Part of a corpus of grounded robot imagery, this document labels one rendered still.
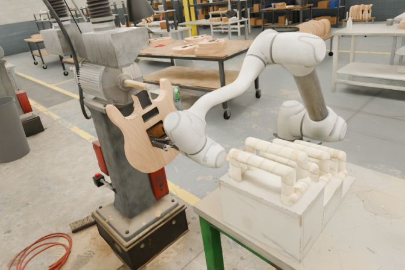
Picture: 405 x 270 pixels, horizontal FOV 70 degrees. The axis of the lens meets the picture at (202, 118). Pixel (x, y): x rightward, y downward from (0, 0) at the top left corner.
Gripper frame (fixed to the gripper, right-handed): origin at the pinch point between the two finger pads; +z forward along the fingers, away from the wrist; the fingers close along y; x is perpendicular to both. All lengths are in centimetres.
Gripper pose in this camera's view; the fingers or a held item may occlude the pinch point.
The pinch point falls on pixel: (157, 133)
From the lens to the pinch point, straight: 139.0
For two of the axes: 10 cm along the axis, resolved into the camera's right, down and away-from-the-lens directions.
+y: 6.8, -5.0, 5.3
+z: -6.9, -2.0, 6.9
